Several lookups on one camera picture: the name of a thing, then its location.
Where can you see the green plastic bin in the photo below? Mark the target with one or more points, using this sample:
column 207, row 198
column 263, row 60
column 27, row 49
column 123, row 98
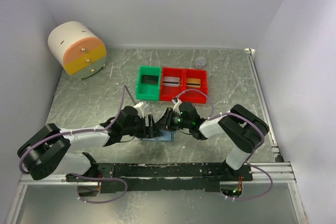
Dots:
column 147, row 91

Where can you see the small clear plastic cup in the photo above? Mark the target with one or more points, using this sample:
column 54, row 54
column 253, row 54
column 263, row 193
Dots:
column 200, row 62

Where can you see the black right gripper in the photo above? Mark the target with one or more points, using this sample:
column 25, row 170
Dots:
column 165, row 121

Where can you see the aluminium frame rail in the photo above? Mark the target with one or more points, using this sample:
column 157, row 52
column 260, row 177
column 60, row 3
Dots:
column 278, row 169

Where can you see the round pastel drawer cabinet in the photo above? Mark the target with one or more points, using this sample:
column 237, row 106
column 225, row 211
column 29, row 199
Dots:
column 80, row 52

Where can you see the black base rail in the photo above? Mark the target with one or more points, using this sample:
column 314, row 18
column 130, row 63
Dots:
column 164, row 176

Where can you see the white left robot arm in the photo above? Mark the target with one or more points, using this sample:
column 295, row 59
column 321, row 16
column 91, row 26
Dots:
column 53, row 150

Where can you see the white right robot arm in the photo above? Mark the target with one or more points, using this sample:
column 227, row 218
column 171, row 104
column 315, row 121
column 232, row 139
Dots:
column 246, row 130

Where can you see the gold credit card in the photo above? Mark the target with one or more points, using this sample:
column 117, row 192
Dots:
column 193, row 82

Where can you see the silver credit card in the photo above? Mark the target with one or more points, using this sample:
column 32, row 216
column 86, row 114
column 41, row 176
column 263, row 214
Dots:
column 171, row 81

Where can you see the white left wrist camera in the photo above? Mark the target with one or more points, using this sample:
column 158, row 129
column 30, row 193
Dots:
column 142, row 109

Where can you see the red plastic bin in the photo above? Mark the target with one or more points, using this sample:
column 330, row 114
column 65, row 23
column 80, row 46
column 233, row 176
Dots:
column 196, row 95
column 168, row 93

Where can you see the black credit card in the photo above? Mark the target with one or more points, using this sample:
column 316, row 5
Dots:
column 150, row 79

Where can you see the blue card holder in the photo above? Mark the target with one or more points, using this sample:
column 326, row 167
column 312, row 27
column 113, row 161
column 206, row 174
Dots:
column 167, row 136

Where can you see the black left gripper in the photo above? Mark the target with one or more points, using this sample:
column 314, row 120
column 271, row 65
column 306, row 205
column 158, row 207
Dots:
column 151, row 131

